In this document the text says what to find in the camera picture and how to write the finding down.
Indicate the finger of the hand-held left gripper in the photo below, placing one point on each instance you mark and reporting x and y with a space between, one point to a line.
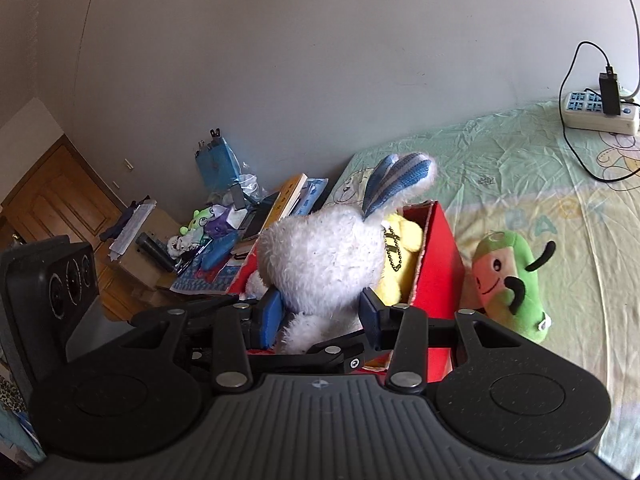
345 360
215 302

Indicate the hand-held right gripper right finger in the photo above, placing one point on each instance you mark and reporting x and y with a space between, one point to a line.
375 317

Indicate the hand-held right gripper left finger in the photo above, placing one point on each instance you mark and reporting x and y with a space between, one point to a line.
270 317

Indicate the yellow plush toy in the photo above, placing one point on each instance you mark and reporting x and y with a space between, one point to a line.
400 280

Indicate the large white rabbit plush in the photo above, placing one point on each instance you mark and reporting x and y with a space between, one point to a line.
320 260

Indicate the red cardboard box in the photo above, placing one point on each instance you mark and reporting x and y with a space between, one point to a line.
440 270

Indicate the green plush toy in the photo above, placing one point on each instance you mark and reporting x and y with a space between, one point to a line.
525 305

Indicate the blue checkered cloth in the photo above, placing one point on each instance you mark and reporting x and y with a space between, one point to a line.
200 282

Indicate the blue pencil case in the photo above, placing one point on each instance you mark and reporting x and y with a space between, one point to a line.
217 252

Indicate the small white toy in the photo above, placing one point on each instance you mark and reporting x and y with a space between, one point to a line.
177 245

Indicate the black cylinder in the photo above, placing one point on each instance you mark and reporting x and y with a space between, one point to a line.
155 252

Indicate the brown cardboard box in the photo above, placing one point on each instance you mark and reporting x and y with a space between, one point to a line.
140 280

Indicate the green frog toy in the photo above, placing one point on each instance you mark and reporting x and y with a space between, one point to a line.
197 219

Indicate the wooden door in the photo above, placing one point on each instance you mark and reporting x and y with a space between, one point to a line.
60 195

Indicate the small black device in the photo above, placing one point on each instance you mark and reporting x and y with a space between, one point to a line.
237 199

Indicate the spotted fabric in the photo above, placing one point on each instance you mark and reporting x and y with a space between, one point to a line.
10 395

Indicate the clear plastic bag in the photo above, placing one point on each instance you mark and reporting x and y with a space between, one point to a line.
250 185

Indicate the yellow book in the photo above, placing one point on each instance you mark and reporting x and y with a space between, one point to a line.
287 195

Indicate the blue booklet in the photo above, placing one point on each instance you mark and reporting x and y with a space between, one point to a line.
312 195

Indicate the blue bag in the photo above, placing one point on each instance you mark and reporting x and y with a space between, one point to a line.
215 165

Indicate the black binder clips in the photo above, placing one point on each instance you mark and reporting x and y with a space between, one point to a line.
216 134

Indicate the white power strip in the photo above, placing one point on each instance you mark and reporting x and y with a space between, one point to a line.
580 115

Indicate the black charger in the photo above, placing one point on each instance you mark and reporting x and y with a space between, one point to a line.
610 95

